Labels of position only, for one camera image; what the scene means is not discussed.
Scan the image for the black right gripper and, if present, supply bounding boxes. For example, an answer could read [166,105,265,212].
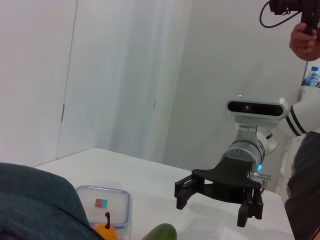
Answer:
[174,155,265,228]

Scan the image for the green cucumber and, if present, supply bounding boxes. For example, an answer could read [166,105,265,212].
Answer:
[141,223,178,240]

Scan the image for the clear plastic food container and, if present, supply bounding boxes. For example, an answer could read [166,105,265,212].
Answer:
[74,184,133,240]

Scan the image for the orange yellow pear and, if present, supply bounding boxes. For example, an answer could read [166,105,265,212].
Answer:
[92,211,118,240]

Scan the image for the dark teal insulated lunch bag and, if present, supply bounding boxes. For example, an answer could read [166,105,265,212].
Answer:
[0,161,106,240]

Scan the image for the black handheld device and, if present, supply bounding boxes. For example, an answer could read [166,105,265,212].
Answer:
[268,0,320,35]

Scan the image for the white striped sleeve forearm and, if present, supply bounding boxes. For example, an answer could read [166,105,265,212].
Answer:
[279,93,320,138]

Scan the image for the person's bare hand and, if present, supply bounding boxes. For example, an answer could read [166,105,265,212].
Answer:
[288,21,320,61]

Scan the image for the grey trousers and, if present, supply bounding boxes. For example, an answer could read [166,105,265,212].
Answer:
[284,131,320,240]

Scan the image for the blue water bottle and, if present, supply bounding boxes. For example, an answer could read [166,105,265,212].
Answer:
[301,66,320,88]

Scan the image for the black device cable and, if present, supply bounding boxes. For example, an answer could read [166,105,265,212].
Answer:
[258,1,301,29]

